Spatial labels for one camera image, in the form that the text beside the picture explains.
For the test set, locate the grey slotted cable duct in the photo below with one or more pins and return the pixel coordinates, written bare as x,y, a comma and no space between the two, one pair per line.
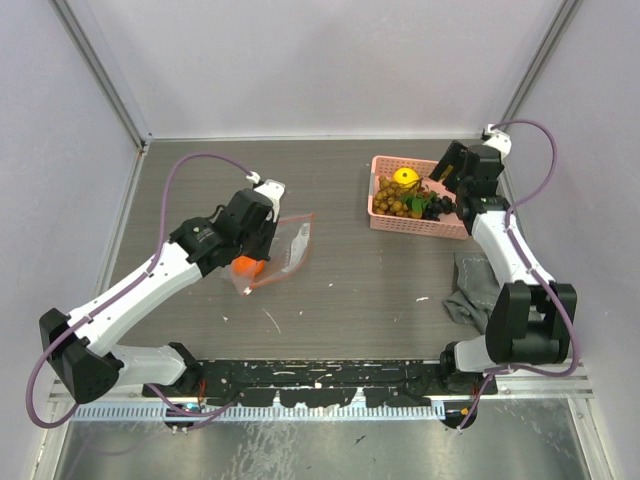
358,411

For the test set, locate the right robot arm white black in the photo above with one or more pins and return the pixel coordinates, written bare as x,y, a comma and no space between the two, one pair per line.
531,324

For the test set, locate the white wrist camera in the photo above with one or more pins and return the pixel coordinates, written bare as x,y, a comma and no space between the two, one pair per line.
494,138
271,189

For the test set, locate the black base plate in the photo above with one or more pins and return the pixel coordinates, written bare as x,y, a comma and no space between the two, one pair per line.
393,383

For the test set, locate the red-orange persimmon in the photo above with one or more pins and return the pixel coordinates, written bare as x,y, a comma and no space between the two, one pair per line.
247,267

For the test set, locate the pink plastic basket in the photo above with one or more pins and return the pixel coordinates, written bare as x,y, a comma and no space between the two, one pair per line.
449,226

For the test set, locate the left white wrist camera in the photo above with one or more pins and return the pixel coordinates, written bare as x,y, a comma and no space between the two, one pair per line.
271,189

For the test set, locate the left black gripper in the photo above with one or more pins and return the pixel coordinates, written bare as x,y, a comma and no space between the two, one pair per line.
262,251

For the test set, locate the clear zip bag orange zipper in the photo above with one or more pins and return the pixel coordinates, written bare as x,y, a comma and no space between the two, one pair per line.
289,250

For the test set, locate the yellow lemon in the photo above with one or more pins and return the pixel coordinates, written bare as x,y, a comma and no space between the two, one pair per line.
406,177

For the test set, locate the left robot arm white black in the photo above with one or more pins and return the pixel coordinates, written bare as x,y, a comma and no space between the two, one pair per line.
83,347

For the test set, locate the dark grapes with leaves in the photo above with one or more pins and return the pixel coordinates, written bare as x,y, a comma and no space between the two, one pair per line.
425,204

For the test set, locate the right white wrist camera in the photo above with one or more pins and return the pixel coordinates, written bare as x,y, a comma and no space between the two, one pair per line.
494,138

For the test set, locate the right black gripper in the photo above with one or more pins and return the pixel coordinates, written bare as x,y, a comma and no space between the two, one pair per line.
450,158

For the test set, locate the grey cloth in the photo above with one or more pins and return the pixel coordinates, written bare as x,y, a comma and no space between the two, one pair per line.
475,291

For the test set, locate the brown longan bunch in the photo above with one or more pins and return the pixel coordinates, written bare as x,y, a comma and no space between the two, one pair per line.
392,198

